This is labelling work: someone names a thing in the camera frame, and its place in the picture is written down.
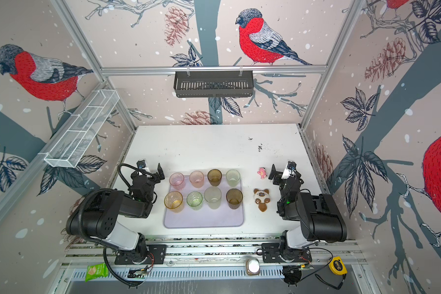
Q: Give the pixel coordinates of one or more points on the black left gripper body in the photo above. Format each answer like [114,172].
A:
[154,179]

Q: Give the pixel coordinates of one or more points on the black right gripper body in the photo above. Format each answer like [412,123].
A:
[280,181]

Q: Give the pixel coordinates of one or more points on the pink glass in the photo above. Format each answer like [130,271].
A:
[197,179]
[177,181]

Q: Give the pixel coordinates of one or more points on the yellow glass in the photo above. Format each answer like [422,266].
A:
[174,202]

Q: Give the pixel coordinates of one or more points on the small green glass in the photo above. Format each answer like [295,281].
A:
[195,200]

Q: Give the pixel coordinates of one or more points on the pale green short glass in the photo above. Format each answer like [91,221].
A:
[233,177]

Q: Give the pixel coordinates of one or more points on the brown tall glass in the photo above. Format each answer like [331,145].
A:
[234,198]

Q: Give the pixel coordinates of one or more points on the olive amber glass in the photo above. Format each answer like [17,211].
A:
[214,177]

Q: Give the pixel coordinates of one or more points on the pale green frosted glass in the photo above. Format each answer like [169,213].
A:
[213,197]

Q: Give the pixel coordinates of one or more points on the lilac plastic tray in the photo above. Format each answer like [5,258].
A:
[205,217]

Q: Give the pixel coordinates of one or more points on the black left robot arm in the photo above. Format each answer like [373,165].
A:
[96,220]

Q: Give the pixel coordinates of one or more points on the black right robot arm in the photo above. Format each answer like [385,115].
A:
[318,216]

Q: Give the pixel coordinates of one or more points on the small pink toy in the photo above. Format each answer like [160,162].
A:
[263,173]

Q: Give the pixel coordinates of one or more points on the brown white bear toy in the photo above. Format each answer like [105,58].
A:
[262,199]

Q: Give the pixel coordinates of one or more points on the white lidded jar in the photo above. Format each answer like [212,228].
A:
[252,267]

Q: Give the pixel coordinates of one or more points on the yellow tape measure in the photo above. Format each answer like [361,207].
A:
[337,266]

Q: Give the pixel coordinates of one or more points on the green snack packet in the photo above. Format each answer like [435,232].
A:
[96,271]

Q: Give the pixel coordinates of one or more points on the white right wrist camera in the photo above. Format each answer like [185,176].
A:
[289,171]

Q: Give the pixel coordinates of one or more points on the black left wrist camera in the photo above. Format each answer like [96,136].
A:
[142,165]

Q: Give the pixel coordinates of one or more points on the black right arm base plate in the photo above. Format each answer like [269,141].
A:
[277,253]

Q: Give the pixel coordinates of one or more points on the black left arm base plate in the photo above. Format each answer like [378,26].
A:
[142,255]

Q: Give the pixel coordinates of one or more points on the white wire mesh shelf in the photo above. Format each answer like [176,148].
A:
[73,144]

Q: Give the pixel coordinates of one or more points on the black hanging wire basket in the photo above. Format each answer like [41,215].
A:
[214,84]

